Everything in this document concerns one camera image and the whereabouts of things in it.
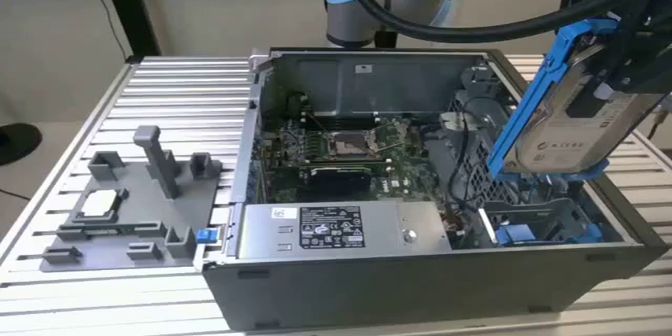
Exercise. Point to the grey metal disk bay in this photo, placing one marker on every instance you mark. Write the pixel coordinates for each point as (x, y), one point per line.
(473, 163)

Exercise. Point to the green motherboard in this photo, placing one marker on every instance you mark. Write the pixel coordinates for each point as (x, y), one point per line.
(407, 178)

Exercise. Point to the round black stand foot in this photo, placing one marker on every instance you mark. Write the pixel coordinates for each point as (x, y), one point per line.
(18, 143)

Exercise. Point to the small black graphics card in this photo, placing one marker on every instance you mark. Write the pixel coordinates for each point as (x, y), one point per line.
(337, 180)

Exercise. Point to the green RAM stick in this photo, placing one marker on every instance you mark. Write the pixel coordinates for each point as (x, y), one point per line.
(105, 229)

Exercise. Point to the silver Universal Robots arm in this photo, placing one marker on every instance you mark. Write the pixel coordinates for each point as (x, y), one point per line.
(362, 17)

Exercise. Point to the silver power supply unit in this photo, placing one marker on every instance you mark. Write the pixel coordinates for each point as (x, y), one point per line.
(263, 241)

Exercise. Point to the black frame post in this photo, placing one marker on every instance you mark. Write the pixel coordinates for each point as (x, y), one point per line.
(131, 5)

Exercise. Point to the dark grey PC case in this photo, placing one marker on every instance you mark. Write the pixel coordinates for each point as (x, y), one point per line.
(367, 292)

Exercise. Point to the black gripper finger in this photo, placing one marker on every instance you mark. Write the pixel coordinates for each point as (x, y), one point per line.
(589, 104)

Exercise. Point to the grey parts rack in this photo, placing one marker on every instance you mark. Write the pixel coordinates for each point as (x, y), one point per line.
(131, 182)

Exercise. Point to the CPU socket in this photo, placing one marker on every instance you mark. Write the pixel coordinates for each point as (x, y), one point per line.
(350, 145)

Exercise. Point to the thin metal locking lever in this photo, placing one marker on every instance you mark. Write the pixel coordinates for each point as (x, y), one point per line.
(318, 121)

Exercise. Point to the hard disk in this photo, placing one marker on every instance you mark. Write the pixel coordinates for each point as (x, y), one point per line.
(567, 143)

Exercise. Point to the blue case latch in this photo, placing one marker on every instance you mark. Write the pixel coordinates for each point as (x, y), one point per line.
(206, 235)

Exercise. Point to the silver CPU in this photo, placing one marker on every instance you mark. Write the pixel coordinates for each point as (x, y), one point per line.
(99, 203)

